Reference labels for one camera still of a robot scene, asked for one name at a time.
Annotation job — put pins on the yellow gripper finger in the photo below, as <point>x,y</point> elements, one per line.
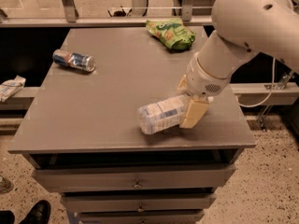
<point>196,109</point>
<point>182,86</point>

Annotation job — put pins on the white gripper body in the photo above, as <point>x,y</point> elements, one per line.
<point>201,79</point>

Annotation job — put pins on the blue label plastic bottle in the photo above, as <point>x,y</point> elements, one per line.
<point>165,114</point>

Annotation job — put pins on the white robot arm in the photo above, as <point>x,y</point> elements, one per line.
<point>242,29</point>

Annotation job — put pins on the green rice chip bag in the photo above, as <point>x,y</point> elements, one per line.
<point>172,33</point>

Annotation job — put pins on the top drawer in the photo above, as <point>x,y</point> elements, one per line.
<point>134,178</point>

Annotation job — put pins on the drawer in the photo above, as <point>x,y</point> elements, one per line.
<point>138,203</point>
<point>134,178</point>
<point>147,217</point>

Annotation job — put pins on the middle drawer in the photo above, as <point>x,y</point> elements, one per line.
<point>138,203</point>

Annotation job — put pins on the bottom drawer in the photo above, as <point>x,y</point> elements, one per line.
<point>147,217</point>

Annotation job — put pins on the grey drawer cabinet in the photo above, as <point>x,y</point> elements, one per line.
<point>79,121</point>

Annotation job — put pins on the blue silver soda can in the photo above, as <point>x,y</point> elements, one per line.
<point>74,60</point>

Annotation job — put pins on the white blue snack packet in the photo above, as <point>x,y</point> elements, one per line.
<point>10,87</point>

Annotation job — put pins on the black shoe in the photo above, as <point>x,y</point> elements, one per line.
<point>39,214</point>

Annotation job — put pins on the metal railing frame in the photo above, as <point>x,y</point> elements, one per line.
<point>101,13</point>

